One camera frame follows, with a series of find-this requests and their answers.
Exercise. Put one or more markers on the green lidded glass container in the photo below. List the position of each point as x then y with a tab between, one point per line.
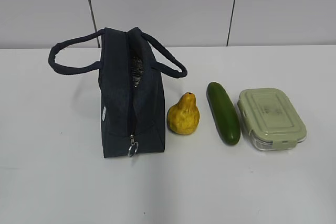
270	120

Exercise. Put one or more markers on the yellow pear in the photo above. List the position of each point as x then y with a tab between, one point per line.
183	117

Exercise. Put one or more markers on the green cucumber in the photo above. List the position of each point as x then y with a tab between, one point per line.
224	113

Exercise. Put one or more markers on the dark blue lunch bag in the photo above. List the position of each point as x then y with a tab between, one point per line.
130	69

